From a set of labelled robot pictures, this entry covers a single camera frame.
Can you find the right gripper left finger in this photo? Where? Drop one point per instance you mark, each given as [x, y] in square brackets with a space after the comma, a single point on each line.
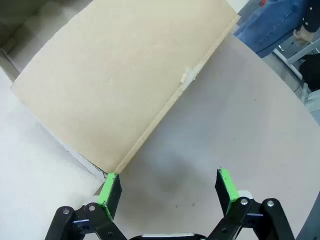
[110, 197]

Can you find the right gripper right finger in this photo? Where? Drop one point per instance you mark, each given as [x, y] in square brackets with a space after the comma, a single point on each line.
[226, 190]

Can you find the brown cardboard shipping box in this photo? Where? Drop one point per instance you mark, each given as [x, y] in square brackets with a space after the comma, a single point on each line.
[120, 82]

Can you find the person's left forearm dark sleeve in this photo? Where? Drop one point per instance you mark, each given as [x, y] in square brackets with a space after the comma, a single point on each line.
[311, 17]

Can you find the person's left hand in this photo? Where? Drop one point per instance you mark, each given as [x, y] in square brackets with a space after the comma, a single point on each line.
[303, 36]

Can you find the person in blue jeans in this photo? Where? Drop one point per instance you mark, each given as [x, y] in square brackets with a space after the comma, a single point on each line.
[270, 22]

